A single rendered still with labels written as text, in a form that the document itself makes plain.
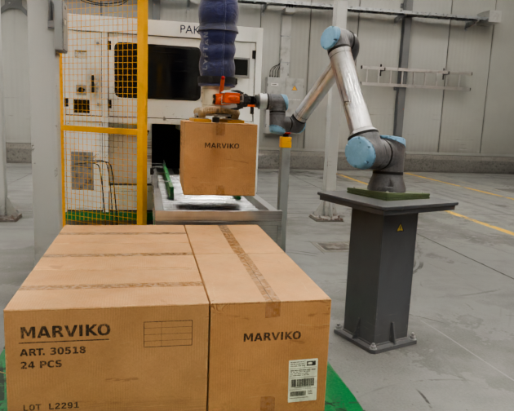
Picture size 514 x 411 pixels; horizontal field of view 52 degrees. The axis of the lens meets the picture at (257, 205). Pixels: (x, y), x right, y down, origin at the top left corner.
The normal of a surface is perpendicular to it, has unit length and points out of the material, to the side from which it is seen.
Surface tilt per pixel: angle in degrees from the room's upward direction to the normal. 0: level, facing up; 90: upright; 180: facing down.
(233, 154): 90
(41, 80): 90
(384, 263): 90
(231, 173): 90
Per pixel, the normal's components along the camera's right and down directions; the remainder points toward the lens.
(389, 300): 0.50, 0.16
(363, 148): -0.73, 0.11
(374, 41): 0.18, 0.17
